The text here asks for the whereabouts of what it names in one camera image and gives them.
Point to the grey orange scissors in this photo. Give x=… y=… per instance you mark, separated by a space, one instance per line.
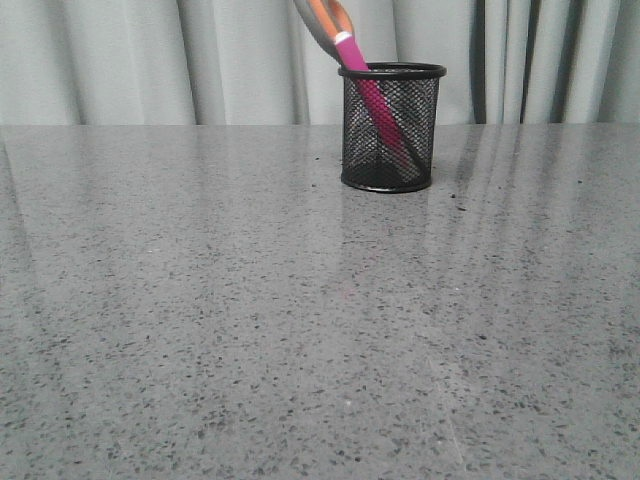
x=325 y=19

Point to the grey curtain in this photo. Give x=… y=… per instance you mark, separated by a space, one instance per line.
x=255 y=63

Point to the pink marker pen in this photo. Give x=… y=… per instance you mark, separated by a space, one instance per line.
x=375 y=102

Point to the black mesh pen cup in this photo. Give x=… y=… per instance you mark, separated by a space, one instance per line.
x=411 y=91

